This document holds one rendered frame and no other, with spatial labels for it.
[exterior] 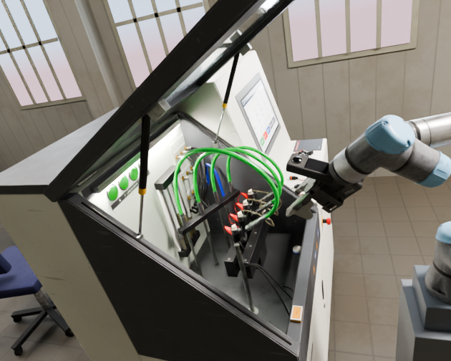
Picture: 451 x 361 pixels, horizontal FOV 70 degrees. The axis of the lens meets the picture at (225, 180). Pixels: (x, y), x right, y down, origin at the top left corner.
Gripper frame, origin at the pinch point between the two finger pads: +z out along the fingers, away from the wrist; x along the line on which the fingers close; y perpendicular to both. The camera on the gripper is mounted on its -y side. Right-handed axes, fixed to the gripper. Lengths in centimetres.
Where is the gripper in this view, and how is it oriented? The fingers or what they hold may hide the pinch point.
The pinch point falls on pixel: (291, 201)
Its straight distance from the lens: 90.2
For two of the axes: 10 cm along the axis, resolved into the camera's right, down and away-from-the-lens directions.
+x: 4.4, -6.8, 5.9
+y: 8.2, 5.6, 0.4
